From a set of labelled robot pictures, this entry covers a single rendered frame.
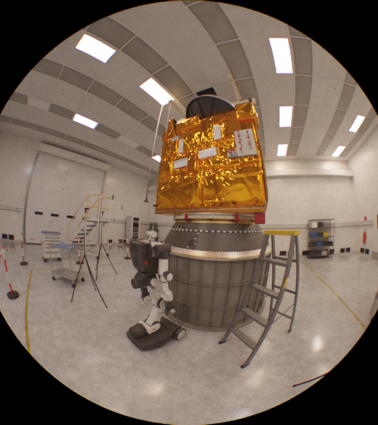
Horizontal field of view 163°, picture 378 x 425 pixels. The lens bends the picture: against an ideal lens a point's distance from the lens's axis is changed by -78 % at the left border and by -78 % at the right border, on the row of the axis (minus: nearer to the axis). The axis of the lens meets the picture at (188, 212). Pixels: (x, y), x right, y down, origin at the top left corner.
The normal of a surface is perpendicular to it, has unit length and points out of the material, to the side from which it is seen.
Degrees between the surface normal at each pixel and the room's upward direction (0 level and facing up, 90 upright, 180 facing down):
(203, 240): 62
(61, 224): 90
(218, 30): 180
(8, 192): 90
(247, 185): 88
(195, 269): 90
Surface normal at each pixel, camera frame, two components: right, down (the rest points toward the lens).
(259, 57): -0.04, 0.99
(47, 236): 0.93, 0.00
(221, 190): -0.56, -0.11
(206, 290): -0.25, -0.11
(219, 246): -0.13, -0.56
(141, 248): 0.81, -0.03
